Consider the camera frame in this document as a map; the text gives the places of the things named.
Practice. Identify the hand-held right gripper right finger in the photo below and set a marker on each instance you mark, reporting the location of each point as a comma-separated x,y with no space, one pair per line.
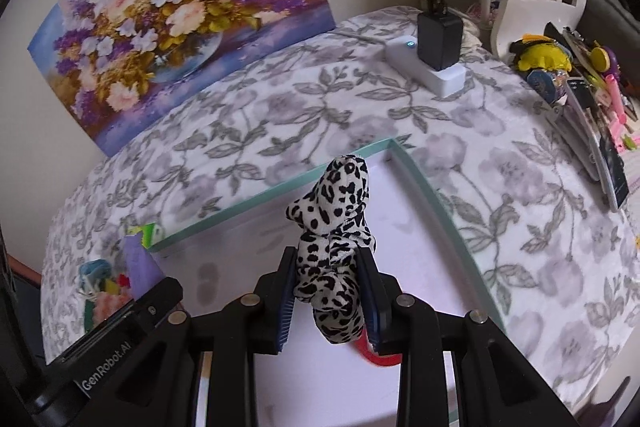
371,307

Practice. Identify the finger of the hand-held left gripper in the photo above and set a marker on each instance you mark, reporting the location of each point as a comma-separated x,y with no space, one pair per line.
157,302

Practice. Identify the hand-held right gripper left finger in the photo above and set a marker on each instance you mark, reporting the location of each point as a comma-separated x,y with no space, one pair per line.
284,307

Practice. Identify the purple snack packet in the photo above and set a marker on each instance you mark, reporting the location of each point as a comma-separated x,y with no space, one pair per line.
142,267

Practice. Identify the white box with teal rim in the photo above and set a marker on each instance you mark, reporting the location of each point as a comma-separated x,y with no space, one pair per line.
240,257

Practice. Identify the leopard print scrunchie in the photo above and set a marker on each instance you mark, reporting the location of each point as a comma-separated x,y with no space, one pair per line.
325,217

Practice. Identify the pink lace scrunchie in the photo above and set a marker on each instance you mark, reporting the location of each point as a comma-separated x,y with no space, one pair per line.
110,305

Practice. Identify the green tissue packet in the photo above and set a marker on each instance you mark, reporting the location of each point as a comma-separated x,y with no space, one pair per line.
150,236

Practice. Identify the blue face mask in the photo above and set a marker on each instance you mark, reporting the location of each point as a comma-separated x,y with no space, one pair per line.
95,268

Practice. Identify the grey floral blanket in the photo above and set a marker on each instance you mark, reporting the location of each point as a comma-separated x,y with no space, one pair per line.
525,232

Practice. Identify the white power strip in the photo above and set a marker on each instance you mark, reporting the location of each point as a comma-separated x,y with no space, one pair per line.
442,83

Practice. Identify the black power adapter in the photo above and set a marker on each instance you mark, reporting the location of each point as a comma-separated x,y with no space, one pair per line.
440,39

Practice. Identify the blue round toy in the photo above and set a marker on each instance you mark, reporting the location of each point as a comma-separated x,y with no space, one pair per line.
542,83

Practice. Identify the floral painting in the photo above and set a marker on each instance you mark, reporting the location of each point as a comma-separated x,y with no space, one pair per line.
175,7

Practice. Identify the yellow plush toy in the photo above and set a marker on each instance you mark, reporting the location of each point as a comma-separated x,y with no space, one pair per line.
542,57

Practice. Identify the pink plastic toy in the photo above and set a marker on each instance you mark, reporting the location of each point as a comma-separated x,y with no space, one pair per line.
620,117

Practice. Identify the reddish wooden bed frame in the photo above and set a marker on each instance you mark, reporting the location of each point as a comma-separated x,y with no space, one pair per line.
27,273

